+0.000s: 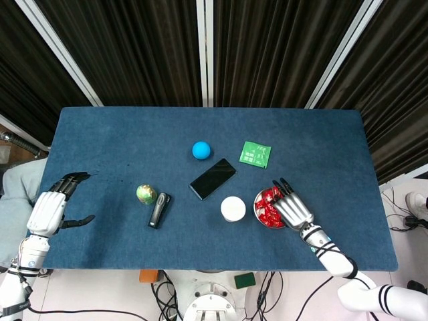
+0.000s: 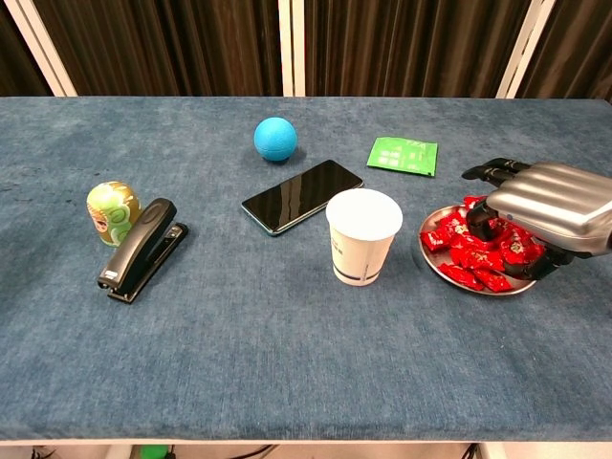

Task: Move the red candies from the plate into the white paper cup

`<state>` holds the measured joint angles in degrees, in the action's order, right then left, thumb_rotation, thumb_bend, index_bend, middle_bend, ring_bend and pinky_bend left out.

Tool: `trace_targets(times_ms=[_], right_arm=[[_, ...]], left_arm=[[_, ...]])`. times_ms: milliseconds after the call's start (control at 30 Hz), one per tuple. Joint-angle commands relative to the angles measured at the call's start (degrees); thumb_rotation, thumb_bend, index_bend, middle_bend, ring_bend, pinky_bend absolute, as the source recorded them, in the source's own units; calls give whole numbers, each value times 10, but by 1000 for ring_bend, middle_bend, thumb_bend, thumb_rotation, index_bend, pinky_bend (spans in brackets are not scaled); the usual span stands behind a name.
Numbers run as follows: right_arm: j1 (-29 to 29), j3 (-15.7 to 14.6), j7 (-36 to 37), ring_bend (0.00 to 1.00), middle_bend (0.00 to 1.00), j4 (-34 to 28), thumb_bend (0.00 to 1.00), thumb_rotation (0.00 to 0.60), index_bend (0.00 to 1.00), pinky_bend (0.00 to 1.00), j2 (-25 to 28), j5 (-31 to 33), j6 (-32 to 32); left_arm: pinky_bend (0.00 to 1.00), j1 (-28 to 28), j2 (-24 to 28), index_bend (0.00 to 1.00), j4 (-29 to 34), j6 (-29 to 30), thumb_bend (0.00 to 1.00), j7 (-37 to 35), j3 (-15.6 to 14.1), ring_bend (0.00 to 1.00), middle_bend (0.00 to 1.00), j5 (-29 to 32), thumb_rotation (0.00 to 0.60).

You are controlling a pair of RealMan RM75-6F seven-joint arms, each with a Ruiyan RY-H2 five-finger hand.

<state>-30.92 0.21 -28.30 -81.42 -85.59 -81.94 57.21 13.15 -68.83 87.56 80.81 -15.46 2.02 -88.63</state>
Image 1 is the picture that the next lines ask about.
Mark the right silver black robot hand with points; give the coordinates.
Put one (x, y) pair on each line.
(294, 210)

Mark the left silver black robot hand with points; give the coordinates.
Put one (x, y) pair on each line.
(47, 210)

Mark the red candy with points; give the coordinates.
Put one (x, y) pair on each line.
(264, 194)
(275, 222)
(267, 209)
(265, 219)
(275, 191)

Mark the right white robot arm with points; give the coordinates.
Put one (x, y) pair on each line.
(334, 257)

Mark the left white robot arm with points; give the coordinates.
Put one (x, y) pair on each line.
(31, 250)

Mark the silver metal plate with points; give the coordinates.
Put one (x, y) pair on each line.
(256, 209)

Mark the white paper cup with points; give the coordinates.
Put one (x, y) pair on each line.
(233, 208)

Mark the light blue fabric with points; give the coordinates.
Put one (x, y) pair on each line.
(20, 180)

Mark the grey caster wheel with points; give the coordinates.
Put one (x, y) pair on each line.
(43, 272)

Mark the green sachet packet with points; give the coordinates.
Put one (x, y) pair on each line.
(255, 154)

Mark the dark green box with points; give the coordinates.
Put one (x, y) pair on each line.
(245, 281)

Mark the black smartphone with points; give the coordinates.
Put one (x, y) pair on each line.
(213, 179)

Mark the blue ball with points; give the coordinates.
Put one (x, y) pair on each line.
(201, 150)

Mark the black stapler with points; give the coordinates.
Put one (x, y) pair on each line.
(160, 210)

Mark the black power adapter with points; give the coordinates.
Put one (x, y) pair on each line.
(410, 220)

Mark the orange box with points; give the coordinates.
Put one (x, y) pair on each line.
(148, 276)

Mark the white shoe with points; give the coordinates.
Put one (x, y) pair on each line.
(416, 202)

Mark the white robot torso base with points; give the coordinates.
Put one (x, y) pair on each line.
(210, 301)

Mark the blue tablecloth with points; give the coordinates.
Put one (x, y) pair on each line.
(167, 240)

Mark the black floor object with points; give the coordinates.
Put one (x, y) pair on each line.
(415, 285)

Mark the dark pleated curtain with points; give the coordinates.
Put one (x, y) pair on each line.
(394, 83)
(133, 50)
(274, 50)
(20, 67)

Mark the white frame rail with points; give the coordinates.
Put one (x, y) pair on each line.
(406, 175)
(23, 130)

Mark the white frame post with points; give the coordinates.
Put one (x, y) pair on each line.
(200, 50)
(59, 50)
(344, 50)

